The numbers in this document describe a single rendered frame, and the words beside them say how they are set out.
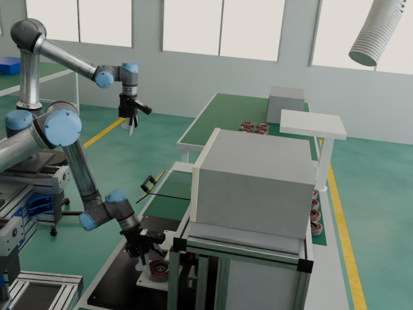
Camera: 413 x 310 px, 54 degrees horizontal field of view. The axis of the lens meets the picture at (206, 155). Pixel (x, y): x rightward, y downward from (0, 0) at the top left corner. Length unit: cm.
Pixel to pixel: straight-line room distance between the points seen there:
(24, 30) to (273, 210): 128
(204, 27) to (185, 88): 95
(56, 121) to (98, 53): 536
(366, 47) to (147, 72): 452
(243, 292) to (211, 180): 38
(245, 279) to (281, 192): 31
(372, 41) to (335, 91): 382
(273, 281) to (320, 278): 53
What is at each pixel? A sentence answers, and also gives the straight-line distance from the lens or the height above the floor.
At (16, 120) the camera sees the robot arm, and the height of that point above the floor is 125.
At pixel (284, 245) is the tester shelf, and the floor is 111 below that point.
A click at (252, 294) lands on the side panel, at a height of 94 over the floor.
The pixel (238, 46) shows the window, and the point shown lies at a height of 116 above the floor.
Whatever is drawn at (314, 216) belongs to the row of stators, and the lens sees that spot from 224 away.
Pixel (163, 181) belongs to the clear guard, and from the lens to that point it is 178.
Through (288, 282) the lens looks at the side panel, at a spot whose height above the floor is 101.
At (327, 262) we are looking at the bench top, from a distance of 197.
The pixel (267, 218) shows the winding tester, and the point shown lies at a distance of 135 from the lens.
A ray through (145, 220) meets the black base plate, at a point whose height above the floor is 77.
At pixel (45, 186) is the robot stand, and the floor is 93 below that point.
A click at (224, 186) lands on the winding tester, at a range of 132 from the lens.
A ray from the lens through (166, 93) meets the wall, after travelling 641.
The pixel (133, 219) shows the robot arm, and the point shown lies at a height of 102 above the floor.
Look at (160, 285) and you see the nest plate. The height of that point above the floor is 78.
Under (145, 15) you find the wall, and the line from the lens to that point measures 635.
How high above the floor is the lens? 184
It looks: 22 degrees down
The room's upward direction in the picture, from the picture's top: 4 degrees clockwise
